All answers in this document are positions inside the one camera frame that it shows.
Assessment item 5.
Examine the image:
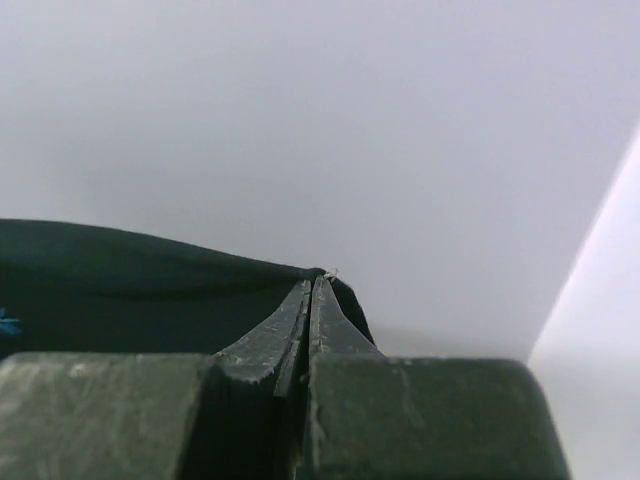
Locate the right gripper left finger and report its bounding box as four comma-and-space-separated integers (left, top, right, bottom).
1, 281, 311, 479

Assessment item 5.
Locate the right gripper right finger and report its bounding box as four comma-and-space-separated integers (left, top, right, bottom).
302, 277, 570, 480

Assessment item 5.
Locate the black t shirt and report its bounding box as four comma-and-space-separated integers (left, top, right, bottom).
0, 218, 377, 357

